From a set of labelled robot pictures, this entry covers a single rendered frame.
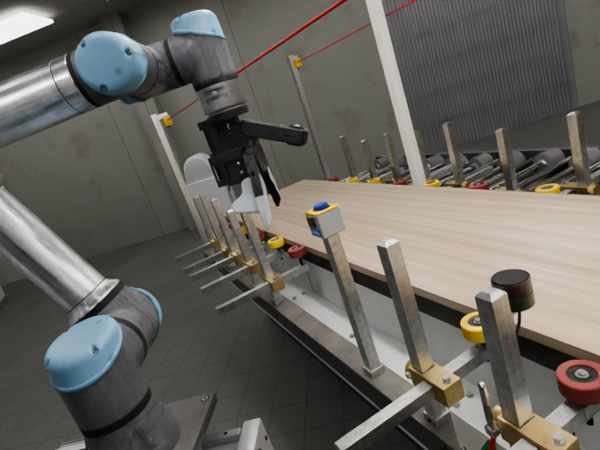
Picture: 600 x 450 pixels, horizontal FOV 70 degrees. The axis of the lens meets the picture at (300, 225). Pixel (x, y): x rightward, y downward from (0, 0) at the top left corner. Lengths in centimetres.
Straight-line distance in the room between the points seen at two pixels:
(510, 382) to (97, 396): 65
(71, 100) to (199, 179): 626
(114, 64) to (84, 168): 790
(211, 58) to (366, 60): 658
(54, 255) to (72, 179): 780
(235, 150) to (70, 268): 36
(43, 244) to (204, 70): 41
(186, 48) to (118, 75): 16
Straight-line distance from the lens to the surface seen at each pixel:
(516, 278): 78
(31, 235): 87
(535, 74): 784
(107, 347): 74
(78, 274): 86
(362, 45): 727
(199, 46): 73
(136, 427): 79
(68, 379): 75
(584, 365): 95
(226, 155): 73
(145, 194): 811
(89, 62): 61
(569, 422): 92
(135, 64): 60
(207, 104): 73
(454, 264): 137
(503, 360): 80
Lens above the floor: 150
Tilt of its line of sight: 16 degrees down
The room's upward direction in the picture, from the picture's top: 19 degrees counter-clockwise
